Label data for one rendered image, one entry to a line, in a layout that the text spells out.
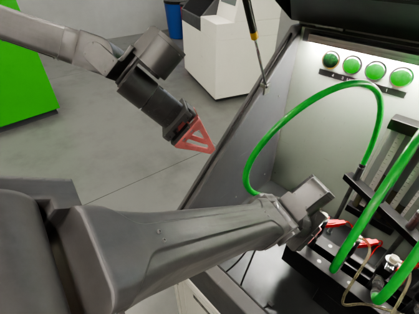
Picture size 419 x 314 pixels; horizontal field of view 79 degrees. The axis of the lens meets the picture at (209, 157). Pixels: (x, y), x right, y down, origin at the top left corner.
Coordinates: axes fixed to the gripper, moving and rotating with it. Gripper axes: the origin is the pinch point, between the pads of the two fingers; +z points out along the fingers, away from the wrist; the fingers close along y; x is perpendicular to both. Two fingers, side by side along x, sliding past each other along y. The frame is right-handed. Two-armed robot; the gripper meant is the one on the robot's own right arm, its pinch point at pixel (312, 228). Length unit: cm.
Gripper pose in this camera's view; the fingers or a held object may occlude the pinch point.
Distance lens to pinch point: 68.6
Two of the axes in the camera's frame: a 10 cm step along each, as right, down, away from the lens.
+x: -5.0, -5.5, 6.7
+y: 6.1, -7.7, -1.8
